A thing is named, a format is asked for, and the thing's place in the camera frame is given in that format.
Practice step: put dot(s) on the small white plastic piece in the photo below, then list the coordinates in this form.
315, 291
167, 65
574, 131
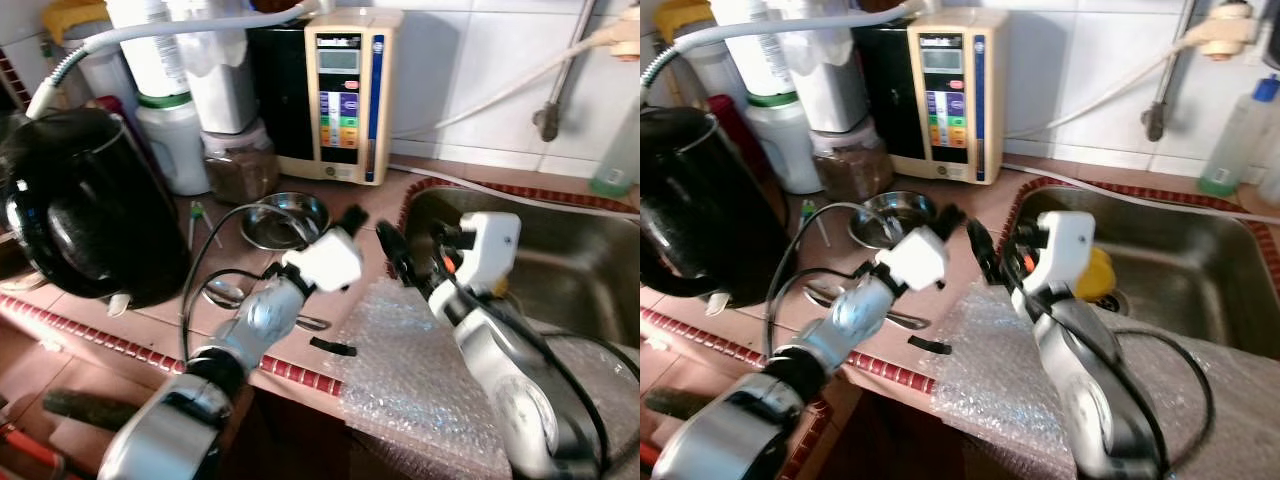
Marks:
716, 303
118, 305

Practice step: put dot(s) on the beige water ionizer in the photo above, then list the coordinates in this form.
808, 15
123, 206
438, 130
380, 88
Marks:
955, 100
350, 100

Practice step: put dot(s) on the clear bubble wrap sheet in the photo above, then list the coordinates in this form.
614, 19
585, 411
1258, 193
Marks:
400, 390
990, 390

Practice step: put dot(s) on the white labelled bottle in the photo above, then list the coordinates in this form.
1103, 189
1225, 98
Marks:
150, 50
755, 50

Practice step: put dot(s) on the plastic jar brown powder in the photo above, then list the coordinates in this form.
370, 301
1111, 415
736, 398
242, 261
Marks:
240, 175
852, 172

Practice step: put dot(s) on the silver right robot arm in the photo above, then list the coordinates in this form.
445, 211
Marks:
510, 390
1090, 390

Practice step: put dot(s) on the black electric kettle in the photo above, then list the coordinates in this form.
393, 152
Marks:
710, 210
90, 210

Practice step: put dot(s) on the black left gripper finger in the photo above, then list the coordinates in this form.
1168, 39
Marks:
355, 220
948, 222

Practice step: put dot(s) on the steel faucet pipe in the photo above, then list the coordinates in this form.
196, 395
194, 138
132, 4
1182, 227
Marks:
1155, 122
547, 122

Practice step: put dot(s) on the white green training chopsticks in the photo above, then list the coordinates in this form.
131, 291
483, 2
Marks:
806, 210
198, 212

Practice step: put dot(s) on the black tape strip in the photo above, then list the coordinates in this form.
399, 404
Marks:
333, 347
930, 345

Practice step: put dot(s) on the beige tap diverter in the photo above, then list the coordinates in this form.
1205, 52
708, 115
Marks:
625, 35
1220, 30

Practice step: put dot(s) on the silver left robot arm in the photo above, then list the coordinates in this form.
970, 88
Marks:
740, 420
170, 430

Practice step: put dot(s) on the green dish soap bottle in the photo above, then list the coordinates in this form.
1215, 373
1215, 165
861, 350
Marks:
1235, 150
615, 160

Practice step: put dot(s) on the yellow capped container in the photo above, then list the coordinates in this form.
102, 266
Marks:
72, 20
685, 18

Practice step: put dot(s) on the clear container white contents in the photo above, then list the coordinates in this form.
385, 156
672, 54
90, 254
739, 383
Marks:
225, 85
830, 85

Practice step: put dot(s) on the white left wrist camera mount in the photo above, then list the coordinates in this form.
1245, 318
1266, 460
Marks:
915, 258
325, 262

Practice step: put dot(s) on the steel kitchen sink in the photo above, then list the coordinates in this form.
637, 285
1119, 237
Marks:
570, 250
1180, 260

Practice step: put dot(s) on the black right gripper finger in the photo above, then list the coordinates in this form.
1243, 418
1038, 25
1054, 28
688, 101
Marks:
400, 252
988, 252

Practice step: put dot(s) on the white canister green lid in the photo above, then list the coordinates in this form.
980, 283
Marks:
175, 150
785, 150

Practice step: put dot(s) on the dark red container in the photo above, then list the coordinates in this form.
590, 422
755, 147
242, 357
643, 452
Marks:
735, 130
125, 120

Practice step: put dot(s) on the dark green cylindrical object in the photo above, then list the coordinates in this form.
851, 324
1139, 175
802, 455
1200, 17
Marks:
690, 405
90, 410

